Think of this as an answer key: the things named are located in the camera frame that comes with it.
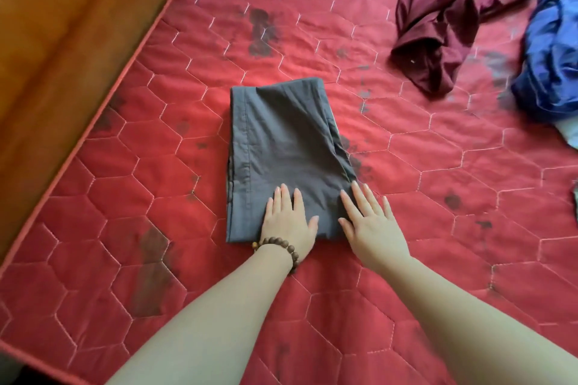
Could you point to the red quilted mattress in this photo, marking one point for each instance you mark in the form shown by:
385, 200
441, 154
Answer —
158, 150

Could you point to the dark blue shirt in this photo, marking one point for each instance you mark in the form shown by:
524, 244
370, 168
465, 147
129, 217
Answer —
551, 60

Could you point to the person's right forearm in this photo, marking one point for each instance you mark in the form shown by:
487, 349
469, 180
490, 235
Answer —
474, 326

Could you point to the maroon shirt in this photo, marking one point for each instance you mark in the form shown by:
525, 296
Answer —
451, 5

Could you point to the light grey trousers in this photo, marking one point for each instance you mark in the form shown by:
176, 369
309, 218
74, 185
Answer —
336, 127

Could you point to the light blue shirt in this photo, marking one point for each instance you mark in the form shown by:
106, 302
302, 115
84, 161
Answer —
570, 132

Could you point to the person's left forearm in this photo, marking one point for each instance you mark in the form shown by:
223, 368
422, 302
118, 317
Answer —
216, 330

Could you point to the dark grey trousers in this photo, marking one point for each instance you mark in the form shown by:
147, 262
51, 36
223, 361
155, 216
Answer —
280, 150

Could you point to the person's left hand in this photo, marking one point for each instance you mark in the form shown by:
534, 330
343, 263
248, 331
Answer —
289, 227

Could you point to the person's right hand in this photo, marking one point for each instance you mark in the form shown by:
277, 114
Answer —
375, 236

